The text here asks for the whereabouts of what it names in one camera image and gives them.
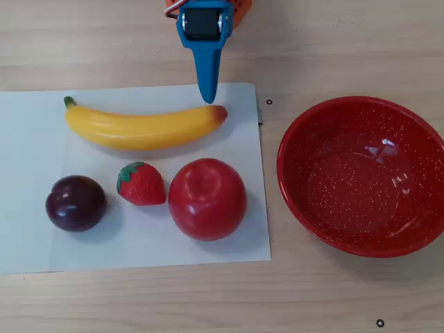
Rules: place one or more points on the red plastic apple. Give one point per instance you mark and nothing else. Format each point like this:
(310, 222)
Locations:
(208, 204)

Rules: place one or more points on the red plastic strawberry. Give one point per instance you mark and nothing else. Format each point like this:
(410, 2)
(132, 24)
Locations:
(144, 187)

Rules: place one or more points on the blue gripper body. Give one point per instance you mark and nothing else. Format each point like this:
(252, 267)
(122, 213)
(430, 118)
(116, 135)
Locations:
(202, 21)

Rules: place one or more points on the dark purple plastic plum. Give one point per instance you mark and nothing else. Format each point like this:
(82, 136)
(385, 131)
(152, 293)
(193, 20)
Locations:
(74, 204)

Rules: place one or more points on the yellow plastic banana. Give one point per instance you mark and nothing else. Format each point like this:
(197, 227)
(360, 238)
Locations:
(138, 133)

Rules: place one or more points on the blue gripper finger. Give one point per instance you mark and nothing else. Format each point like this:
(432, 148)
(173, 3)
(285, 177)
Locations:
(208, 69)

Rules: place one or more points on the red speckled bowl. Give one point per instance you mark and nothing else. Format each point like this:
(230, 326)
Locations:
(360, 194)

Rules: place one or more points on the white paper sheet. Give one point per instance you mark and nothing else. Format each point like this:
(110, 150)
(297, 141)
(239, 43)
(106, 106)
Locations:
(31, 173)

